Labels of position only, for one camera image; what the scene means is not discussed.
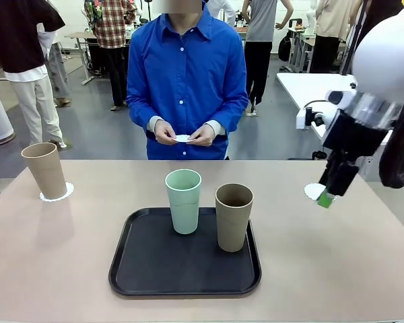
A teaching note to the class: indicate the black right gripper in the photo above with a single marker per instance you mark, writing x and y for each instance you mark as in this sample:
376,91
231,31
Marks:
353,134

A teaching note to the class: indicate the white scalloped paper coaster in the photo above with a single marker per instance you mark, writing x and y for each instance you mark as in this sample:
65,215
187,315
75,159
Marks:
182,138
311,191
70,191

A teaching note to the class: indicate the brown tall cup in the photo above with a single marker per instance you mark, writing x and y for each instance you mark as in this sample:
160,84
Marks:
232,228
47,171

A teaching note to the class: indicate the mint green tall cup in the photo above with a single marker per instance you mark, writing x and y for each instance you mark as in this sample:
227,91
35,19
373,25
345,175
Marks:
185,215

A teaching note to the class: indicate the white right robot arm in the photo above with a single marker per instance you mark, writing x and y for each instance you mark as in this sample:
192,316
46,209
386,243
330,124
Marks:
387,50

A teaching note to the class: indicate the blue-sleeved right forearm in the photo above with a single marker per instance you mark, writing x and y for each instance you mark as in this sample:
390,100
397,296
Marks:
138,112

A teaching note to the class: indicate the person's left hand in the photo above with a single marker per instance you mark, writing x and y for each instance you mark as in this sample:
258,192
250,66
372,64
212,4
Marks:
205,136

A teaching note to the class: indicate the person's right hand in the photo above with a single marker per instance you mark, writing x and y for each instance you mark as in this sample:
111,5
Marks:
165,133

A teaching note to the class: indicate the white folding table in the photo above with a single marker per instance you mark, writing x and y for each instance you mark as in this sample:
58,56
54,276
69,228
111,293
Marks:
289,84

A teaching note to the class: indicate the black tripod pole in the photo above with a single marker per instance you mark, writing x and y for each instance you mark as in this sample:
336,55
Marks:
348,57

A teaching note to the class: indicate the black hanging bag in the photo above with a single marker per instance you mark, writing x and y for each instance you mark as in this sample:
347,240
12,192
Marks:
284,48

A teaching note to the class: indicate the white background desk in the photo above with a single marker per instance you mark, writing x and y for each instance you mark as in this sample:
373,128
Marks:
303,40

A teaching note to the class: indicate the person in beige top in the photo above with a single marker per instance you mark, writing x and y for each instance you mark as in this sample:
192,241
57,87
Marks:
333,17

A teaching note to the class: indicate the person in black dress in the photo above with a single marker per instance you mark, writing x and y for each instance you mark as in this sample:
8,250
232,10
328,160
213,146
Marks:
378,13

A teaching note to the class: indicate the person in grey shirt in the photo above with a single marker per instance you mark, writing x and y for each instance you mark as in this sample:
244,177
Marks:
261,23

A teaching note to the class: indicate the person in blue shirt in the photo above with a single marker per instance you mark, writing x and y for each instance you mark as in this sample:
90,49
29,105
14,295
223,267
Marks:
188,84

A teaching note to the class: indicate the black plastic tray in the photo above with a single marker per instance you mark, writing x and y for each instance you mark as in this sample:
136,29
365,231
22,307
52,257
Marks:
175,266

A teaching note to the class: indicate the person in white shirt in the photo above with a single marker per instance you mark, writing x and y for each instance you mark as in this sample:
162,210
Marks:
222,10

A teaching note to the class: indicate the person in plaid shirt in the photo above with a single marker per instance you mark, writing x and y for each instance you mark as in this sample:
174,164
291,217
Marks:
111,27

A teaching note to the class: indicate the grey background desk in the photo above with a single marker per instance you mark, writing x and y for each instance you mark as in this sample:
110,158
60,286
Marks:
79,34

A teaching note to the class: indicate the person in grey trousers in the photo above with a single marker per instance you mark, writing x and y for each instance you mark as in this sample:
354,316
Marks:
59,74

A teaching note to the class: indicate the person in black top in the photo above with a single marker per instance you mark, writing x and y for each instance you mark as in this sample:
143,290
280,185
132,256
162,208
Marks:
17,33

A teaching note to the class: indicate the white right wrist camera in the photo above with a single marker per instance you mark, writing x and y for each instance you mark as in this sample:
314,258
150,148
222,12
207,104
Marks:
301,118

